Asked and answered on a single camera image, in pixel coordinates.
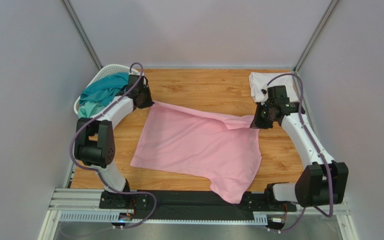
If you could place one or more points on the teal t shirt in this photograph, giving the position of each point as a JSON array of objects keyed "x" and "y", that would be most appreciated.
[{"x": 103, "y": 91}]

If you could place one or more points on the folded white t shirt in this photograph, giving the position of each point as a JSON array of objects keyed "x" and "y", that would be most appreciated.
[{"x": 258, "y": 81}]

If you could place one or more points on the mint green t shirt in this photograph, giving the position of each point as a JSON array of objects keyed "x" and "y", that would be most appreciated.
[{"x": 90, "y": 109}]

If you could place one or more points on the right aluminium corner post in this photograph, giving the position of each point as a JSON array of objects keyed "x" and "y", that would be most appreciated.
[{"x": 299, "y": 66}]

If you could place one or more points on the pink t shirt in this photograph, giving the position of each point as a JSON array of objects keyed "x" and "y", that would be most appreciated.
[{"x": 219, "y": 147}]

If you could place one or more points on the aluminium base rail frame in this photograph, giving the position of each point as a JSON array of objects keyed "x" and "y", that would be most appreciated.
[{"x": 92, "y": 214}]

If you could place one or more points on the left aluminium corner post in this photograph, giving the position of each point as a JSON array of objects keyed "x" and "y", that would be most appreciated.
[{"x": 76, "y": 22}]

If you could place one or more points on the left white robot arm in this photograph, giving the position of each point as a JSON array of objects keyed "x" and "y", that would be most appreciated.
[{"x": 93, "y": 145}]

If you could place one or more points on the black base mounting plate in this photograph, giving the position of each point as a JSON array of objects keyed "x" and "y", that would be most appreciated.
[{"x": 192, "y": 205}]

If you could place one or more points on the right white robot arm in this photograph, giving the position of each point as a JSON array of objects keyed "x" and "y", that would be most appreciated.
[{"x": 323, "y": 180}]

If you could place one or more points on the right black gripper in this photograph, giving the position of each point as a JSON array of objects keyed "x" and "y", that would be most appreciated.
[{"x": 260, "y": 119}]

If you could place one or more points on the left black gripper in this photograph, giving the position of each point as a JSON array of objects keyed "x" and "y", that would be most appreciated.
[{"x": 149, "y": 102}]

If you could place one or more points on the aluminium corner post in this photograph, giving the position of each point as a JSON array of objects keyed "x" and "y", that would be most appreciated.
[
  {"x": 76, "y": 22},
  {"x": 299, "y": 66}
]

